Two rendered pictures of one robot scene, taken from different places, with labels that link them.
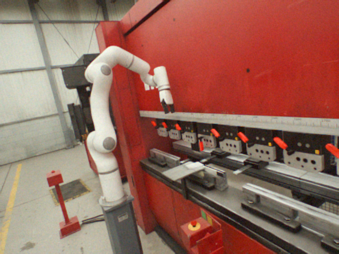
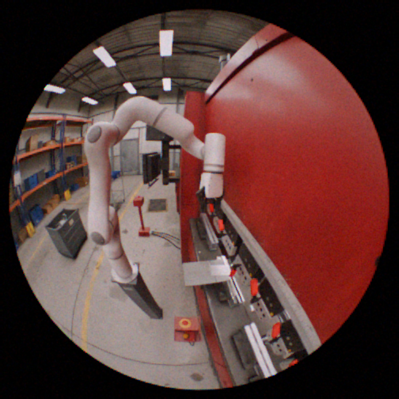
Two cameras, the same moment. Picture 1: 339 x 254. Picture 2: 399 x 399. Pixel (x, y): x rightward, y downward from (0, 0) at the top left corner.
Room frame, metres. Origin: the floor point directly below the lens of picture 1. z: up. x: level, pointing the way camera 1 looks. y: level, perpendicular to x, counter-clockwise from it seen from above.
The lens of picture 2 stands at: (0.98, -0.14, 1.69)
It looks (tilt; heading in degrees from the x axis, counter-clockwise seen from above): 23 degrees down; 17
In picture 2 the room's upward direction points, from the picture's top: 4 degrees clockwise
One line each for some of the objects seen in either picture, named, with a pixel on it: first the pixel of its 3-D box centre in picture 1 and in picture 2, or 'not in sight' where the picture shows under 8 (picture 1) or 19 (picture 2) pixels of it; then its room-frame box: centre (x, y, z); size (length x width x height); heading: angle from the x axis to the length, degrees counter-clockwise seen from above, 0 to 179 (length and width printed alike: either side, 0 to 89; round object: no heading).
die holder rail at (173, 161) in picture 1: (164, 157); (207, 229); (2.01, 0.07, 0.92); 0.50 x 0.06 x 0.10; 29
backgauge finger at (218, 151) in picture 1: (213, 155); not in sight; (1.61, -0.33, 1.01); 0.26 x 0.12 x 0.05; 119
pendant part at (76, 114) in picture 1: (78, 119); (153, 166); (2.31, 0.92, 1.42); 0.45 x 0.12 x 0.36; 19
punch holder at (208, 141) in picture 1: (210, 133); (252, 263); (1.38, -0.28, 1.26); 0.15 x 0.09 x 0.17; 29
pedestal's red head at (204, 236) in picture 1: (200, 234); (187, 329); (1.08, -0.09, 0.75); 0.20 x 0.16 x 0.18; 22
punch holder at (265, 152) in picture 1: (264, 142); (291, 335); (1.03, -0.47, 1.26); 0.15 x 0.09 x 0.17; 29
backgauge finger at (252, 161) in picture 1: (248, 165); not in sight; (1.32, -0.49, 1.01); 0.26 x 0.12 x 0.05; 119
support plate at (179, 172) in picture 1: (183, 170); (205, 271); (1.46, -0.07, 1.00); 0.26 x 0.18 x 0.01; 119
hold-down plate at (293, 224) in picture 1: (268, 214); (243, 351); (0.97, -0.44, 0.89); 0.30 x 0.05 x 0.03; 29
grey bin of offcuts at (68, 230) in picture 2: not in sight; (66, 232); (1.13, 2.60, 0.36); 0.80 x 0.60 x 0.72; 30
